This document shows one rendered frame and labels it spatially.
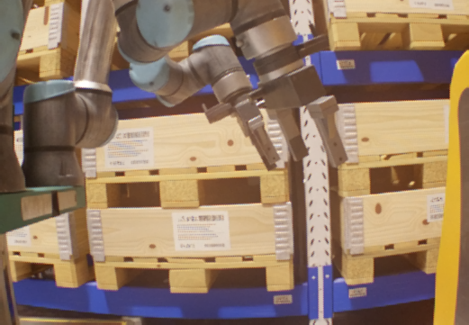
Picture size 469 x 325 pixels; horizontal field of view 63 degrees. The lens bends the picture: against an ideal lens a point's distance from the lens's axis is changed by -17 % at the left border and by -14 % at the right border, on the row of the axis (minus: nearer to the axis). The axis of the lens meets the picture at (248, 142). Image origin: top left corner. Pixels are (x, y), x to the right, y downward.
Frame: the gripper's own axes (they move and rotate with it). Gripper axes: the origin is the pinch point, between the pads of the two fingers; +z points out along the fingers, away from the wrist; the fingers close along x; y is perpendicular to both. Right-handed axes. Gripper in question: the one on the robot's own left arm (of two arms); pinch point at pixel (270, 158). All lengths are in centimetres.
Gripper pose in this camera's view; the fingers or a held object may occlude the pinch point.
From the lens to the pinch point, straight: 105.9
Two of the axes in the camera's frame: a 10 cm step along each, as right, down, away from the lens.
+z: 4.6, 8.7, -1.6
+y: 8.9, -4.5, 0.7
